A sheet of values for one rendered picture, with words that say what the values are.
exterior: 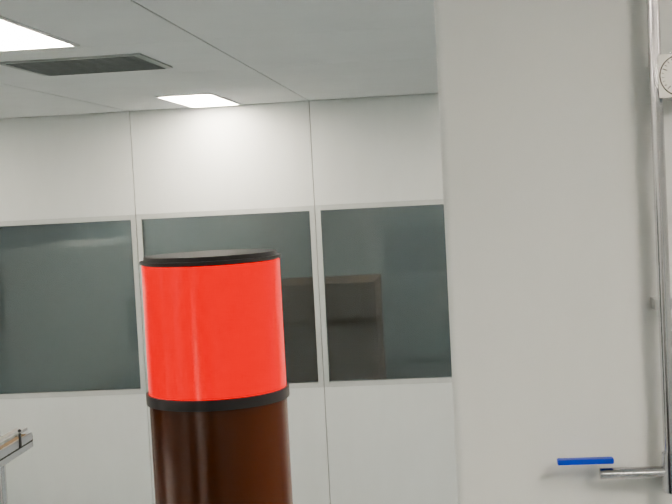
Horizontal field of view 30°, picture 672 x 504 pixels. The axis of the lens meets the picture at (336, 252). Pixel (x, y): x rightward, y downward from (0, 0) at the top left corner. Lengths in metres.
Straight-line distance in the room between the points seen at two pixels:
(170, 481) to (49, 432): 8.54
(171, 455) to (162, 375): 0.03
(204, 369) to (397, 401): 8.08
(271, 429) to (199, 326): 0.04
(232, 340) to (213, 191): 8.10
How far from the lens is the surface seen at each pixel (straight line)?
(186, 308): 0.42
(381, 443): 8.56
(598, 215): 1.85
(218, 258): 0.42
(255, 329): 0.43
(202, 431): 0.43
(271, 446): 0.44
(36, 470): 9.06
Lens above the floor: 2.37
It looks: 3 degrees down
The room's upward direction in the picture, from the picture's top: 3 degrees counter-clockwise
